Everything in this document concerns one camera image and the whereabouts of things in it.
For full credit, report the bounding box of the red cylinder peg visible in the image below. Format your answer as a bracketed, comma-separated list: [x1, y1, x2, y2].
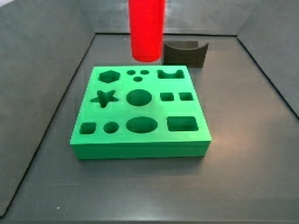
[128, 0, 164, 62]

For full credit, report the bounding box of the green shape sorter block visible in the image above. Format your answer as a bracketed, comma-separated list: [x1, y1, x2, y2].
[69, 66, 211, 159]

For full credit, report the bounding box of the black curved cradle block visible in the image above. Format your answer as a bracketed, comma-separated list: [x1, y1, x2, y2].
[163, 40, 209, 68]

